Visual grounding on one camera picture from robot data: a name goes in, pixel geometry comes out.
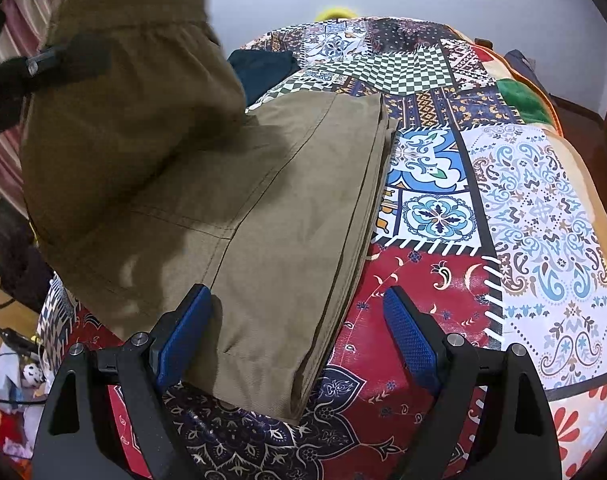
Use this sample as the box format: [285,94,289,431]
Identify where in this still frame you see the khaki cargo pants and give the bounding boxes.
[20,0,393,424]

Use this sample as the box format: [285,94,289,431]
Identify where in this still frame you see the striped maroon curtain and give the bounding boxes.
[0,0,75,221]

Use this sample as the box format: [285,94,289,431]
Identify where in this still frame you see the patchwork patterned bedsheet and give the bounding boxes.
[36,15,607,480]

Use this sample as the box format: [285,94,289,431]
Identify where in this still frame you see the dark navy folded garment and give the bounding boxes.
[228,50,300,106]

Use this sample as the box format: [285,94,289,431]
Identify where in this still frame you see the yellow round pillow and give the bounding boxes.
[314,6,359,22]

